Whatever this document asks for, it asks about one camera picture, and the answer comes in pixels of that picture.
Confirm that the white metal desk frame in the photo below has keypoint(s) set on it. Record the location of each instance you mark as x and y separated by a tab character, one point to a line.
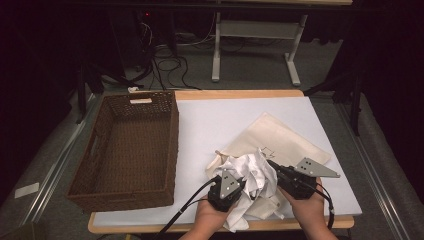
256	29

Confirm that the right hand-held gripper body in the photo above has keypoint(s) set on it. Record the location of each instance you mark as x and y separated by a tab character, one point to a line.
300	183

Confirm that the person's right hand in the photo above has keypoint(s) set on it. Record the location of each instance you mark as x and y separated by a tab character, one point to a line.
311	210

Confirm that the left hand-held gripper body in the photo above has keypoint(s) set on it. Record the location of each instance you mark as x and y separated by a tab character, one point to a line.
224	190

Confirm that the black metal stand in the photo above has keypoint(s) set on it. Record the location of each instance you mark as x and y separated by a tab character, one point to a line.
356	100
81	90

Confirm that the small white plug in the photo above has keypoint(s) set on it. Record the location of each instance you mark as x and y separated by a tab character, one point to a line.
133	89

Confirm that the white tape strip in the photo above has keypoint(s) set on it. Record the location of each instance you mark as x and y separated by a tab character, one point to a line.
26	190

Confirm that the person's left hand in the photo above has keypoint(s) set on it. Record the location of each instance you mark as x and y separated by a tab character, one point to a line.
210	220

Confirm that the brown wicker basket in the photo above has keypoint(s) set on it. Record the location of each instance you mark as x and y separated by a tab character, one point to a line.
133	150

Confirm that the white table mat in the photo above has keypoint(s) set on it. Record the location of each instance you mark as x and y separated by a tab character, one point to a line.
200	133

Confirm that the aluminium floor rail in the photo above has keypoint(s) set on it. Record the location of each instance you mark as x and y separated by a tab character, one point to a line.
383	186
56	166

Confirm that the white shirt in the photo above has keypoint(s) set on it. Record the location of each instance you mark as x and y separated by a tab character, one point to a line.
256	176

